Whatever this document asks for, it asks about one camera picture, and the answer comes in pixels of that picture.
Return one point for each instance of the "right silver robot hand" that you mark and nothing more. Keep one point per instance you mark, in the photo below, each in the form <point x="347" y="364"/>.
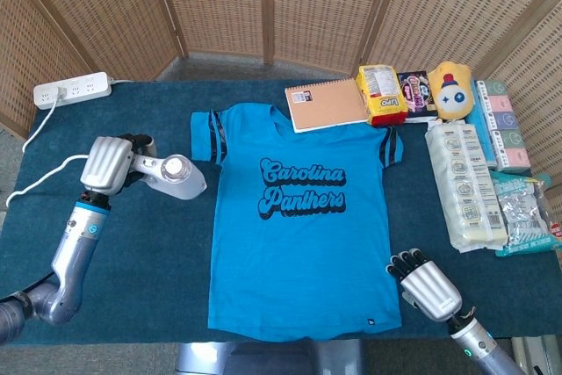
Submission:
<point x="430" y="291"/>

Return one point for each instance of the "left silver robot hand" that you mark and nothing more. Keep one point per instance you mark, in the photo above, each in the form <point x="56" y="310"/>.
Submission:
<point x="105" y="164"/>

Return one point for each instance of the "white handheld steamer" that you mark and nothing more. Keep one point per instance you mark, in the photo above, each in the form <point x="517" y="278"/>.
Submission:
<point x="184" y="186"/>

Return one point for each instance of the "blue Carolina Panthers t-shirt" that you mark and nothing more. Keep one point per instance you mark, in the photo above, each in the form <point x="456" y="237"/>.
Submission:
<point x="298" y="261"/>

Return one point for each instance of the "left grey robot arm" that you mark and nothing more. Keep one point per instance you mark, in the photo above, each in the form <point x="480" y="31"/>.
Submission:
<point x="74" y="252"/>

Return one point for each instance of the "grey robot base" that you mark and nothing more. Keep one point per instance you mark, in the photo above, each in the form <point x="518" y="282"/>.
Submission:
<point x="263" y="359"/>

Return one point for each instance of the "white power strip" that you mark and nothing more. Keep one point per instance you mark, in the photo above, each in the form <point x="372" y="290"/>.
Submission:
<point x="88" y="87"/>

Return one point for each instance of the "long white tissue pack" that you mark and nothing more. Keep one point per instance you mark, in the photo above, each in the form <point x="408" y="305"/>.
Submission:
<point x="465" y="173"/>

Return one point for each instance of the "silver teal snack bag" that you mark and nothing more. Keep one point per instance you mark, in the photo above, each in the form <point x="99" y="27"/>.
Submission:
<point x="522" y="208"/>

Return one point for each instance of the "dark blue table cloth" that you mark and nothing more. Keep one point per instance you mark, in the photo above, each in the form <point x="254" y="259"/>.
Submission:
<point x="153" y="283"/>

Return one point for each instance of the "pastel tissue multi-pack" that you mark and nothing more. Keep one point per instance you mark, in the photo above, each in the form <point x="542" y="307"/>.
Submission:
<point x="505" y="129"/>

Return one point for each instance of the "yellow Lipo snack pack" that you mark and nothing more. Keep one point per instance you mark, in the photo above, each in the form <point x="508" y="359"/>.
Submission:
<point x="382" y="105"/>

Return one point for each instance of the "black snack packet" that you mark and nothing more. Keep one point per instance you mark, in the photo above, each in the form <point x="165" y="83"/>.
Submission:
<point x="415" y="94"/>

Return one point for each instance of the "yellow plush toy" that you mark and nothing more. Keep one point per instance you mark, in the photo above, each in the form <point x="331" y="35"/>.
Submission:
<point x="452" y="94"/>

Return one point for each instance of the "brown spiral notebook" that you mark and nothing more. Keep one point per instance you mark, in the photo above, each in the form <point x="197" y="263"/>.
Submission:
<point x="327" y="105"/>

